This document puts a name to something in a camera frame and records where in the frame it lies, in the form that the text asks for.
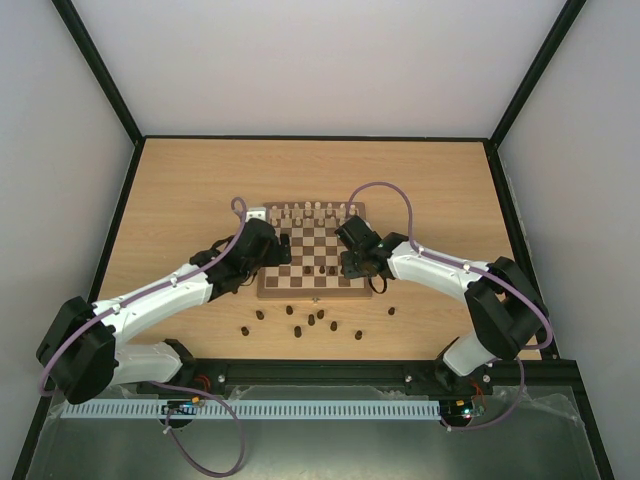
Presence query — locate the black aluminium frame rail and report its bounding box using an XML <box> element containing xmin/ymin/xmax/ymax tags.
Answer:
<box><xmin>159</xmin><ymin>357</ymin><xmax>584</xmax><ymax>399</ymax></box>

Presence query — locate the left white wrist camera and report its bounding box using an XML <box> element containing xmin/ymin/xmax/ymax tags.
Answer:
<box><xmin>246</xmin><ymin>207</ymin><xmax>267</xmax><ymax>221</ymax></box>

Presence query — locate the purple cable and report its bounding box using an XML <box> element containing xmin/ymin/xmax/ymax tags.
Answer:
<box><xmin>38</xmin><ymin>197</ymin><xmax>247</xmax><ymax>475</ymax></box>
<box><xmin>345</xmin><ymin>182</ymin><xmax>554</xmax><ymax>434</ymax></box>

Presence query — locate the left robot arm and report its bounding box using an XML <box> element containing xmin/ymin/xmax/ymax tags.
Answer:
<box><xmin>36</xmin><ymin>218</ymin><xmax>291</xmax><ymax>404</ymax></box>

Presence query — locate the wooden chess board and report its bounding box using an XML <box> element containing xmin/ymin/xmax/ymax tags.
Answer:
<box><xmin>257</xmin><ymin>201</ymin><xmax>372</xmax><ymax>300</ymax></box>

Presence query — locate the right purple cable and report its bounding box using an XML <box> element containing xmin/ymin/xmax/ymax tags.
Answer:
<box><xmin>345</xmin><ymin>182</ymin><xmax>554</xmax><ymax>434</ymax></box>

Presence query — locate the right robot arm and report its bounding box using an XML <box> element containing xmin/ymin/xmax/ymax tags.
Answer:
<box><xmin>335</xmin><ymin>216</ymin><xmax>552</xmax><ymax>392</ymax></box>

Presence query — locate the white slotted cable duct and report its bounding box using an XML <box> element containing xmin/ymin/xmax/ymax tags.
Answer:
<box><xmin>61</xmin><ymin>399</ymin><xmax>441</xmax><ymax>421</ymax></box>

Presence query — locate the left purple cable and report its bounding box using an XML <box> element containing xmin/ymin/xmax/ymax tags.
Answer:
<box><xmin>38</xmin><ymin>197</ymin><xmax>247</xmax><ymax>475</ymax></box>

